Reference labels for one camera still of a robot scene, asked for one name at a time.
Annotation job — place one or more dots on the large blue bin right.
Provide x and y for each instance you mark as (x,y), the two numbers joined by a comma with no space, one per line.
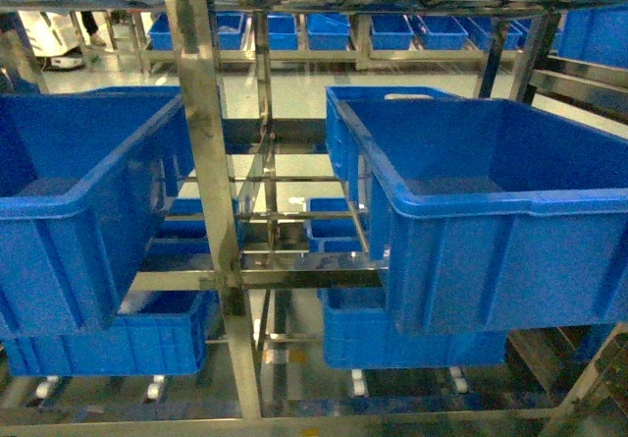
(490,215)

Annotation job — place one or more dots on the blue bin lower right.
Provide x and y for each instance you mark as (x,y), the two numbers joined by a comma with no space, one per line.
(359,333)

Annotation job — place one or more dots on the steel rack upright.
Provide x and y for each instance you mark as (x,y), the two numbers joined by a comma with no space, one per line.
(196,46)

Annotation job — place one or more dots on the large blue bin left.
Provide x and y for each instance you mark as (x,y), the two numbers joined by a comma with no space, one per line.
(86,181)

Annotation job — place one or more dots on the large blue bin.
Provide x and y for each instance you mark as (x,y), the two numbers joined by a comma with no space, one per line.
(86,181)
(490,215)

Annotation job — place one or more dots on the blue bin lower left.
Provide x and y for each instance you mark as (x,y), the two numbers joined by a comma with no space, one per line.
(166,337)

